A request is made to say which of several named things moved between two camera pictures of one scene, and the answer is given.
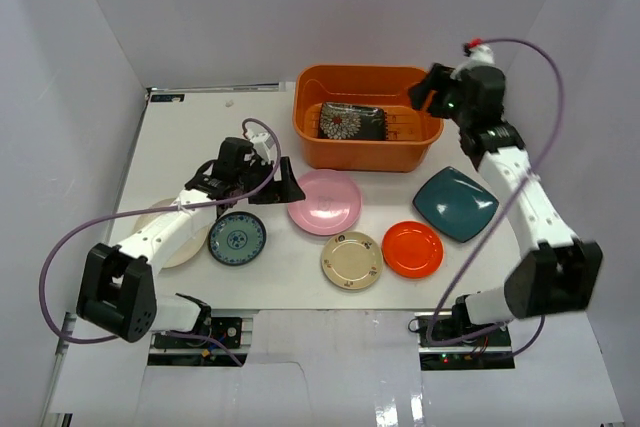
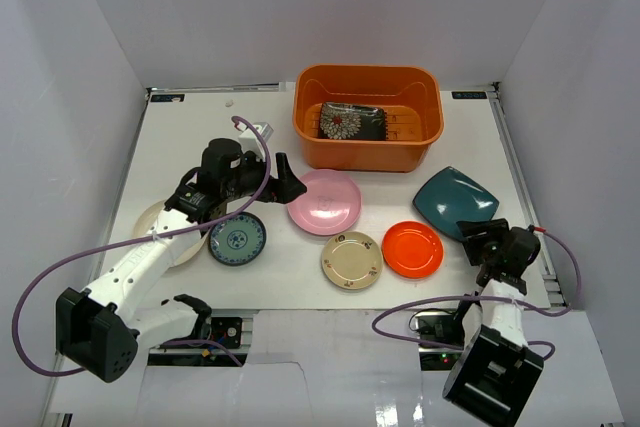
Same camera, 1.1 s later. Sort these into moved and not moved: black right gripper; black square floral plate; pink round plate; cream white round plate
Moved: black right gripper
Not moved: pink round plate; cream white round plate; black square floral plate
